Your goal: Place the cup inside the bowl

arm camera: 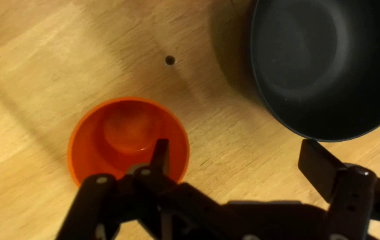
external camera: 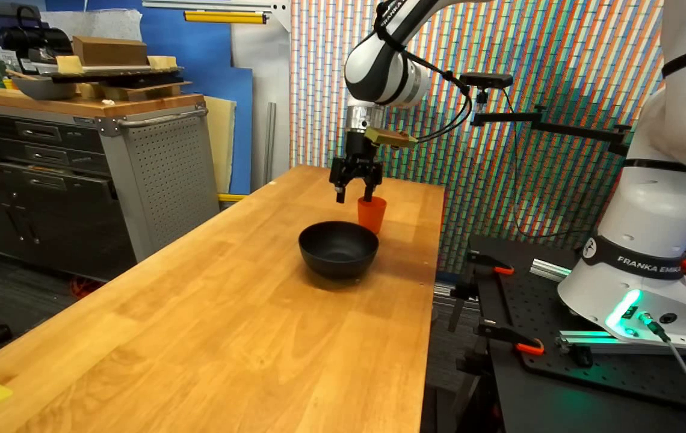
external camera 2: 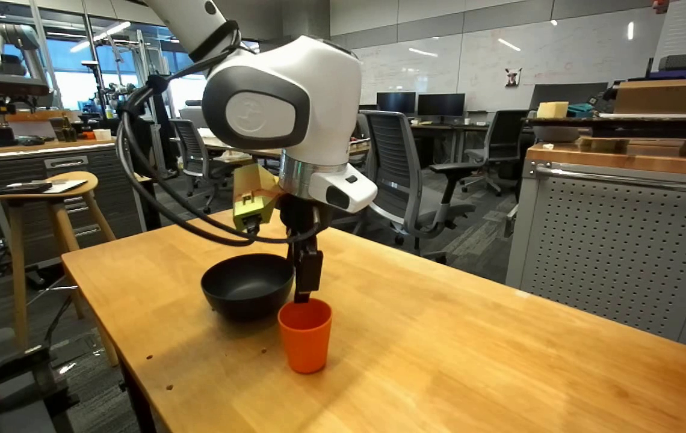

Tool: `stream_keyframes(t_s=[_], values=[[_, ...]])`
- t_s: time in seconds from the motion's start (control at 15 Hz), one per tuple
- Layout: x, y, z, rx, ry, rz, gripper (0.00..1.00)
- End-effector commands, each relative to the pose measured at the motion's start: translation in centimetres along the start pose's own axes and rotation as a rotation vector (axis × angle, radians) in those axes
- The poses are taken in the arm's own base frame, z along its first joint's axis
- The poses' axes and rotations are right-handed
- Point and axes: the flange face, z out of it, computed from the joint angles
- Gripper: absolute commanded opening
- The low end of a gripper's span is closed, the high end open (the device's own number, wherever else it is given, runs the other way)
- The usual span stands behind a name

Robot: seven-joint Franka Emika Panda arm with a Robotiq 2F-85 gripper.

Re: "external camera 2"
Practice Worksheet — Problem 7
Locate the black bowl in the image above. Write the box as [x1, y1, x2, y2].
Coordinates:
[200, 253, 297, 324]

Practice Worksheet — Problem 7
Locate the grey mesh office chair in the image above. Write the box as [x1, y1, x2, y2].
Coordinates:
[357, 108, 484, 259]

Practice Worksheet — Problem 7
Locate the orange plastic cup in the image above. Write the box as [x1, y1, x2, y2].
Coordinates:
[277, 298, 335, 376]

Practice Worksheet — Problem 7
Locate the brown wooden box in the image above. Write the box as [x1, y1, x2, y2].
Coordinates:
[614, 78, 686, 115]

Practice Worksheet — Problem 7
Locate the black office chair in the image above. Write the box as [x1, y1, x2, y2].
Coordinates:
[465, 108, 529, 201]

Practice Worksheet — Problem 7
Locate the yellow foam block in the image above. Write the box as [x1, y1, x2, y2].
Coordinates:
[535, 98, 570, 122]

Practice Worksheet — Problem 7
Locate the wall whiteboard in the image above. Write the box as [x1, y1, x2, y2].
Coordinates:
[351, 7, 664, 115]

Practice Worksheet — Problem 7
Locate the grey drawer cabinet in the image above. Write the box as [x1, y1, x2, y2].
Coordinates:
[0, 138, 147, 268]

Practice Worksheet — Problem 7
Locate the dark flat device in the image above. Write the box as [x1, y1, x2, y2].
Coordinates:
[3, 179, 57, 195]

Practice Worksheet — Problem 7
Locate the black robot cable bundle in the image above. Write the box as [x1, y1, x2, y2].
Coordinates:
[114, 45, 328, 247]

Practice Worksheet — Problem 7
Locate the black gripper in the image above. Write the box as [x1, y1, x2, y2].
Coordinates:
[277, 190, 331, 305]

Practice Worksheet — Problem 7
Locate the wooden stool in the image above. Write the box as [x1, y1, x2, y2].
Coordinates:
[0, 169, 118, 352]

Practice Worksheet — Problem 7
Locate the wooden open crate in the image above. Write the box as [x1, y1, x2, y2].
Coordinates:
[572, 132, 686, 162]

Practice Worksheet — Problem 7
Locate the black computer monitor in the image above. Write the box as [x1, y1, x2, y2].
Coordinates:
[417, 91, 466, 121]
[375, 90, 418, 115]

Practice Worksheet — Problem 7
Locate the yellow mounted wrist camera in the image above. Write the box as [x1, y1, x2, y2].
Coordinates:
[232, 164, 285, 237]

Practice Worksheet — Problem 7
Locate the grey perforated tool cabinet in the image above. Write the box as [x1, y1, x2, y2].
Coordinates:
[506, 142, 686, 352]

